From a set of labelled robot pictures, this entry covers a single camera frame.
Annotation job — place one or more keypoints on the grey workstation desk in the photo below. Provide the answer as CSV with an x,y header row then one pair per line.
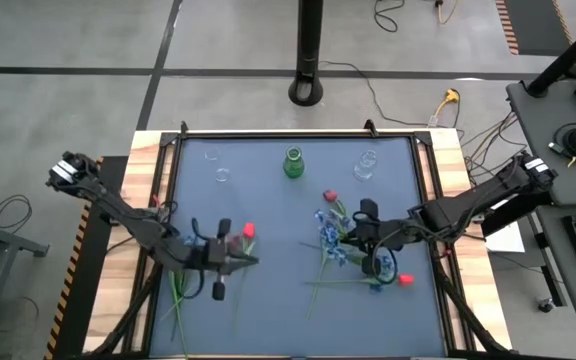
x,y
533,150

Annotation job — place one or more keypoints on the black caster wheel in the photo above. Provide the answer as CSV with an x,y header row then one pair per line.
x,y
546,305

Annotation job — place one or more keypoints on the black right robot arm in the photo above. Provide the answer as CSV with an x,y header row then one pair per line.
x,y
468,205

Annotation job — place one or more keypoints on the black floor stand post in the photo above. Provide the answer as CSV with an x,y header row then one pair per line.
x,y
308,40

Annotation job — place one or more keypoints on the blue table mat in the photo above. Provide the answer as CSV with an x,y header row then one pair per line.
x,y
278,310

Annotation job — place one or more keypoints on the slim clear glass vase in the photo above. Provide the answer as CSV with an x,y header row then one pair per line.
x,y
222,175

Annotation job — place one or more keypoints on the ribbed clear glass vase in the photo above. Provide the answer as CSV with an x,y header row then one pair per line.
x,y
364,171

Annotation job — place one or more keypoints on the black mat hazard striped edge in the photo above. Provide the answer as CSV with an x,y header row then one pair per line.
x,y
83,280

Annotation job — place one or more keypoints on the green glass vase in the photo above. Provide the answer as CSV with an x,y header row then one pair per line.
x,y
293,169

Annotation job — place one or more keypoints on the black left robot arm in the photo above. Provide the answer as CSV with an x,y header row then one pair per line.
x,y
118,210

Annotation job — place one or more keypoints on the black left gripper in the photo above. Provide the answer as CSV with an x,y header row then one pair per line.
x,y
213,257

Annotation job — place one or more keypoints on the long green stem above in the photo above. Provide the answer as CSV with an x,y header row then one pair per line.
x,y
249,230

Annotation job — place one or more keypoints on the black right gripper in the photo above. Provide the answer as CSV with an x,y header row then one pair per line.
x,y
378,237

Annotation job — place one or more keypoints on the black metal table frame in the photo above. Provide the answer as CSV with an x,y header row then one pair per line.
x,y
268,135

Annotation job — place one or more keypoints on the black slanted pole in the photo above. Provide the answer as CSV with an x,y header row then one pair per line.
x,y
563,64

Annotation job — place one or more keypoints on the white paper sheet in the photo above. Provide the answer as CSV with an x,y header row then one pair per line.
x,y
508,240

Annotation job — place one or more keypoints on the black mat orange striped edge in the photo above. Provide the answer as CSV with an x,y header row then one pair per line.
x,y
533,25

